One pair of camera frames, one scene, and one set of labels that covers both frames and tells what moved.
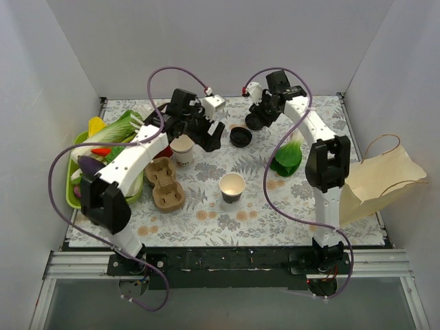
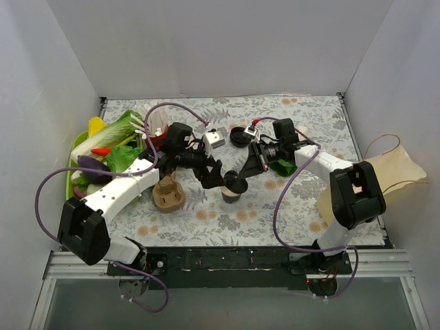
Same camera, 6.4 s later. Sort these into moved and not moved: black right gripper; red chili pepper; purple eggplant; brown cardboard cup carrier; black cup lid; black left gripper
Moved: black left gripper; black right gripper
Not moved: brown cardboard cup carrier; purple eggplant; black cup lid; red chili pepper
